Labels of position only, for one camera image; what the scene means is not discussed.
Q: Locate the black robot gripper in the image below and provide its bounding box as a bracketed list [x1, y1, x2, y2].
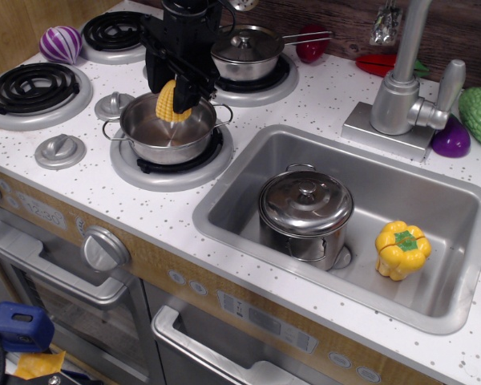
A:
[140, 7, 220, 114]

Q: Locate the yellow toy corn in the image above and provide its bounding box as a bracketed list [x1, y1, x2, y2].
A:
[156, 79, 192, 123]

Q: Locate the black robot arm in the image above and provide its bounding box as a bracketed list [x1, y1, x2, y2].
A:
[140, 0, 236, 114]

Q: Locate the silver stove knob middle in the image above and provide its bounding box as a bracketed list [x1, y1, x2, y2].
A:
[95, 91, 135, 121]

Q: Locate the silver stove knob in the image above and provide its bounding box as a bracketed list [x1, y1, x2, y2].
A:
[34, 134, 87, 170]
[95, 91, 135, 121]

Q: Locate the silver stove knob front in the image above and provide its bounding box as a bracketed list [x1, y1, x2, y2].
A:
[34, 134, 87, 170]

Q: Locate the back left black burner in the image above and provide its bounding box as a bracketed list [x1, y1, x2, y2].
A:
[80, 11, 146, 65]

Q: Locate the black burner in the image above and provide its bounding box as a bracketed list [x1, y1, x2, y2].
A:
[0, 63, 93, 132]
[80, 11, 146, 65]

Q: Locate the steel saucepan with lid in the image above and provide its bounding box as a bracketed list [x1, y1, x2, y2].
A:
[210, 24, 334, 82]

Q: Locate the back right burner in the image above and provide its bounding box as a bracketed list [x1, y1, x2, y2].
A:
[214, 54, 299, 107]

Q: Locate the front right burner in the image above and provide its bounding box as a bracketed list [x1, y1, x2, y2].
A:
[110, 126, 234, 193]

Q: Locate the silver sink basin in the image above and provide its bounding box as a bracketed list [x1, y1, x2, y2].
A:
[192, 124, 481, 336]

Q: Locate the purple white striped toy onion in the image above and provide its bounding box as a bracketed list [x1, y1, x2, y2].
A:
[38, 26, 83, 65]

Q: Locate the front left black burner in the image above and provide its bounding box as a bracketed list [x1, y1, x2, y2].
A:
[0, 63, 93, 132]

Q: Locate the red toy pepper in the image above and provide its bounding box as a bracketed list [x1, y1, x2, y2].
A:
[296, 24, 329, 64]

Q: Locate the silver oven dial knob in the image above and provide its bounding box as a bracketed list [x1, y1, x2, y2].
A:
[80, 225, 131, 272]

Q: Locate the steel pot with lid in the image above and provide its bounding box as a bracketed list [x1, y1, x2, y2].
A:
[258, 164, 354, 271]

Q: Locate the red toy chili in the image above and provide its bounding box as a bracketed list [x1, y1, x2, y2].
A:
[355, 54, 430, 77]

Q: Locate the hanging silver utensil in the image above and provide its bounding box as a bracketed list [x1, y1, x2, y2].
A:
[370, 1, 402, 47]

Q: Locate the silver toy faucet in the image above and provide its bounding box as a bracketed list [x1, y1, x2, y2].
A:
[342, 0, 466, 161]

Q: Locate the yellow toy bell pepper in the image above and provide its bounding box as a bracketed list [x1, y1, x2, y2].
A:
[375, 221, 431, 282]

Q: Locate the blue clamp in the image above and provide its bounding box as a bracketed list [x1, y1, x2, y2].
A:
[0, 302, 55, 353]

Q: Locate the purple toy eggplant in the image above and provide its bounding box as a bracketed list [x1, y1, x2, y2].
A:
[431, 115, 471, 158]

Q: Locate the green toy bitter gourd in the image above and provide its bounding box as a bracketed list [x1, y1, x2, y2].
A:
[459, 87, 481, 143]

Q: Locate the small steel two-handled pan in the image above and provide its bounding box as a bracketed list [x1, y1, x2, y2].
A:
[106, 93, 228, 165]

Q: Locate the silver oven door handle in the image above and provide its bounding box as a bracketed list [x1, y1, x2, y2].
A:
[0, 221, 128, 310]

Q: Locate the silver dishwasher door handle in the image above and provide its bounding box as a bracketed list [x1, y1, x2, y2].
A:
[151, 305, 305, 385]

